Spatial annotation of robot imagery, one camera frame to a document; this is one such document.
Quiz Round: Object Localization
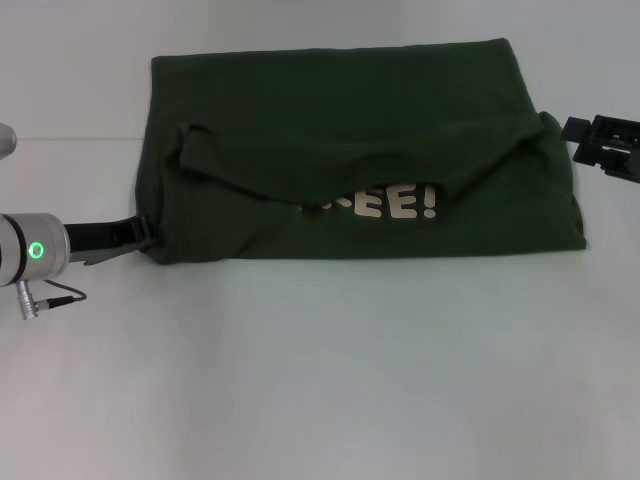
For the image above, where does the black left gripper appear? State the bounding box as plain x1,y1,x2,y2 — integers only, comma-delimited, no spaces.
62,213,160,267

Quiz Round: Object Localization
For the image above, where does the dark green t-shirt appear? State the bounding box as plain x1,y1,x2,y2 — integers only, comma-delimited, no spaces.
133,37,590,266

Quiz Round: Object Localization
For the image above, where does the left arm dark cable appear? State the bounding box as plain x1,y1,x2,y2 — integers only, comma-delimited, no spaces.
17,278,90,322

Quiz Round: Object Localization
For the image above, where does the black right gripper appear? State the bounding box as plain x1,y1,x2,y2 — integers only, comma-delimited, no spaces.
558,113,640,187

